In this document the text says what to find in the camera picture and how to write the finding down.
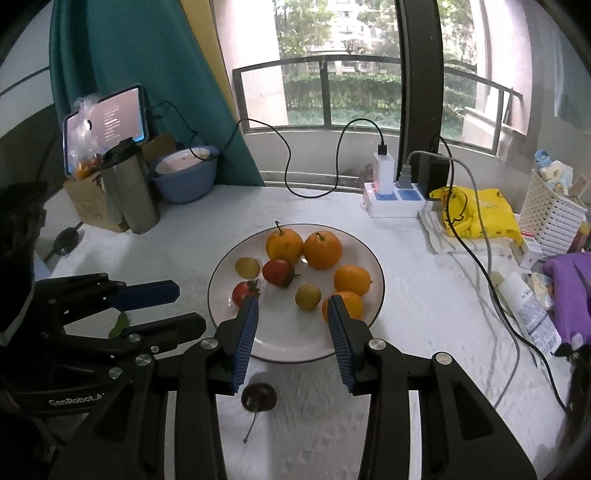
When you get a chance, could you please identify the grey cable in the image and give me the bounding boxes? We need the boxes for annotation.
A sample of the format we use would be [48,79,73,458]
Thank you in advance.
[406,150,522,411]

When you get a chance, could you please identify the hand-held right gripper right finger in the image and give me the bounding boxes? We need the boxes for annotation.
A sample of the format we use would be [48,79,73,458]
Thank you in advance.
[328,294,539,480]

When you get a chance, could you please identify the stainless steel tumbler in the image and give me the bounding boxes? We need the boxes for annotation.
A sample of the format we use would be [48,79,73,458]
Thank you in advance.
[98,137,161,234]

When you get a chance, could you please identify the small orange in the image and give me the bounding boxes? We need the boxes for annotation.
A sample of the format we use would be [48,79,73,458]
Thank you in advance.
[334,264,372,297]
[322,291,365,324]

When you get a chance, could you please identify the green leaf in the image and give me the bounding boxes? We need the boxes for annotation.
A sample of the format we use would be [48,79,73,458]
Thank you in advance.
[108,313,132,340]

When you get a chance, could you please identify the cardboard box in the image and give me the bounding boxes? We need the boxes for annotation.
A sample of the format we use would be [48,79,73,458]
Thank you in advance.
[62,134,178,233]

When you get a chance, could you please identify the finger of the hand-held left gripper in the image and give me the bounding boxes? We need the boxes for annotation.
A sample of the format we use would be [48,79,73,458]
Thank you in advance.
[34,273,181,324]
[41,313,207,370]

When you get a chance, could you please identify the black adapter cable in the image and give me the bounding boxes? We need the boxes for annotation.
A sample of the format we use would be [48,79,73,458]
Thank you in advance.
[431,134,571,414]

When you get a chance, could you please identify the yellow curtain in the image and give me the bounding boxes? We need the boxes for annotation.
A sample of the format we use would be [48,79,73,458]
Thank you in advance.
[203,0,238,121]

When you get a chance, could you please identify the orange with stem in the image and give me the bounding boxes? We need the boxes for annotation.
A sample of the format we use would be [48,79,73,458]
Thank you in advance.
[266,222,304,264]

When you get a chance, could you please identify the white woven basket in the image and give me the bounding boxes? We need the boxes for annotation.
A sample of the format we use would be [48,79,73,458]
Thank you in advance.
[519,168,589,258]

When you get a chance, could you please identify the dark cherry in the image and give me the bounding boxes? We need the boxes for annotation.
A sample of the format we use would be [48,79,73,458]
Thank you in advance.
[241,382,278,444]

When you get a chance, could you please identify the red tomato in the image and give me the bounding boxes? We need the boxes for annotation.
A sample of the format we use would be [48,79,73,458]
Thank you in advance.
[262,259,301,288]
[232,280,260,308]

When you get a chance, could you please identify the black round device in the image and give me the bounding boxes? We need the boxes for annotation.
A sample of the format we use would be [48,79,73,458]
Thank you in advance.
[44,222,86,264]

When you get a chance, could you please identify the tablet with lit screen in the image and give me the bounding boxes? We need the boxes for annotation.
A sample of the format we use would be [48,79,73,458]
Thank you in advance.
[62,84,149,176]

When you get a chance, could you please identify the blue bowl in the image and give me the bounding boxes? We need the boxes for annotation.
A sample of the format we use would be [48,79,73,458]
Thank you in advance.
[150,145,220,205]

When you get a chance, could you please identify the folded white cloth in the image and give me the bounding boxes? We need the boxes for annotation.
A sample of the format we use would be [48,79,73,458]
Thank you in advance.
[418,210,518,257]

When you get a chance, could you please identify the black power adapter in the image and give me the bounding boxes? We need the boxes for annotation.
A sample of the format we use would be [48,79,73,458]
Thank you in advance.
[418,154,452,195]

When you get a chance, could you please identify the balcony railing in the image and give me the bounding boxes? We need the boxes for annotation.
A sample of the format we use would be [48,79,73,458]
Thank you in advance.
[232,54,525,153]

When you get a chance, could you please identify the purple cloth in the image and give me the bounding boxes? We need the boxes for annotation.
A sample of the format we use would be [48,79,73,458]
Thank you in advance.
[540,251,591,347]

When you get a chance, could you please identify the white tube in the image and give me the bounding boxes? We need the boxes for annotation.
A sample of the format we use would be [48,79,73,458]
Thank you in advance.
[496,272,563,356]

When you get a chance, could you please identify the white power strip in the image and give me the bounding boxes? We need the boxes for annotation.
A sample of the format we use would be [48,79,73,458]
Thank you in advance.
[361,182,428,219]

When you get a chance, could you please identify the yellow plastic bag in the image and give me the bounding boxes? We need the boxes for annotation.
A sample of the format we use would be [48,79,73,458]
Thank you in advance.
[429,186,522,240]

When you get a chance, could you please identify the white plate with dark rim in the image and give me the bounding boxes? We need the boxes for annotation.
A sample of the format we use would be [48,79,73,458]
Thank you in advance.
[208,223,386,363]

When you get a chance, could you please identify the printed packets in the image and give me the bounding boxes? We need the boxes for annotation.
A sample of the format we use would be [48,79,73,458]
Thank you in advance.
[533,148,575,197]

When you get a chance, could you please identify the black charger cable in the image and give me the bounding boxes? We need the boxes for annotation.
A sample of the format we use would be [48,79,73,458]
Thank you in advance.
[145,100,389,200]

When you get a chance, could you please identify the teal curtain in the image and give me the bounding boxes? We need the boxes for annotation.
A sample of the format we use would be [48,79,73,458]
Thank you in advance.
[48,0,266,188]

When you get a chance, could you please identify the yellow-brown longan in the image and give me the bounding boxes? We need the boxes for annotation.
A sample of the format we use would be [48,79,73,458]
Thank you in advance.
[295,284,322,311]

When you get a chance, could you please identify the large orange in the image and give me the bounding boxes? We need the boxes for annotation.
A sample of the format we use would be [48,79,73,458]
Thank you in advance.
[303,232,344,271]

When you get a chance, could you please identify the clear plastic bag with oranges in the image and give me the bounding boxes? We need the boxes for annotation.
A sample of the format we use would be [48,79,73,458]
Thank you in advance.
[69,95,109,181]

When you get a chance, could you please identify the dark door frame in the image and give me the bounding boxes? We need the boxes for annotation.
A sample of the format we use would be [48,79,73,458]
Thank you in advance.
[396,0,446,185]

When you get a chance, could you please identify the white charger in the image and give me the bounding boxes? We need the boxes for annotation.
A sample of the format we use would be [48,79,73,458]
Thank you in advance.
[372,154,397,193]

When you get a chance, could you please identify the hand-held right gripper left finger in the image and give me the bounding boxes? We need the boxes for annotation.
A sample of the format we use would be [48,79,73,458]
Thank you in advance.
[48,294,260,480]

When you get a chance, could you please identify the small white box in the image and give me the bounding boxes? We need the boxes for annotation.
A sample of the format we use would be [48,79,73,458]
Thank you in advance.
[510,228,543,268]

